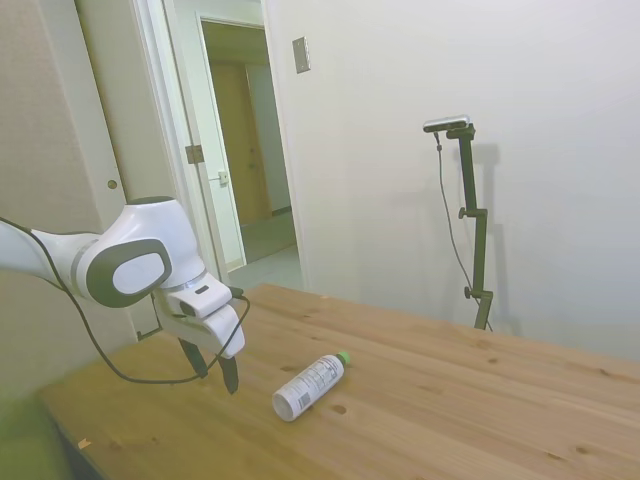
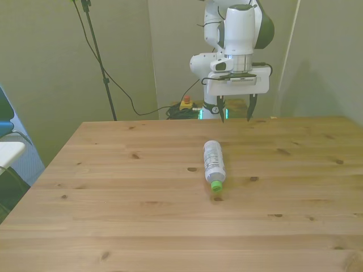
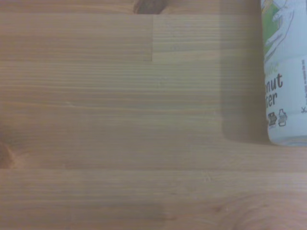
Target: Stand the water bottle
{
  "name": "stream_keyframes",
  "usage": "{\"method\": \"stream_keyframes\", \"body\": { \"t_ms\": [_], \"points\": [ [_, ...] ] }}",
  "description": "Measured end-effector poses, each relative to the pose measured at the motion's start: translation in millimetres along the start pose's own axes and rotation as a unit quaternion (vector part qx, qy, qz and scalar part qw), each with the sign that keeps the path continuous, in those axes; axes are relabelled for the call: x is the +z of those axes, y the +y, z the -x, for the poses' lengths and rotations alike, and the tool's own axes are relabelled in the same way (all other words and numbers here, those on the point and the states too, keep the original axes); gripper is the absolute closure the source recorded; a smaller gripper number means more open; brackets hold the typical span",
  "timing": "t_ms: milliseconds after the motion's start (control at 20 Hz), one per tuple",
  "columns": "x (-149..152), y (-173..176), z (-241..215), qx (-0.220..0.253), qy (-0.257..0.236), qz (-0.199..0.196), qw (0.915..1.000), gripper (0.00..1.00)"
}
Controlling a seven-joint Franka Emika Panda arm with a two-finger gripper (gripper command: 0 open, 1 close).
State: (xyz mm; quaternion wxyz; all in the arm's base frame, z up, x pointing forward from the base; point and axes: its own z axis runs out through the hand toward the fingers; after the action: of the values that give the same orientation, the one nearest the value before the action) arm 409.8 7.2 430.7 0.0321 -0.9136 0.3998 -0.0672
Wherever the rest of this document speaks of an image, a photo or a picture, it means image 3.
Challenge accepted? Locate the white coconut water bottle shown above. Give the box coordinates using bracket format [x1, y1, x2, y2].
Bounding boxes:
[260, 0, 307, 147]

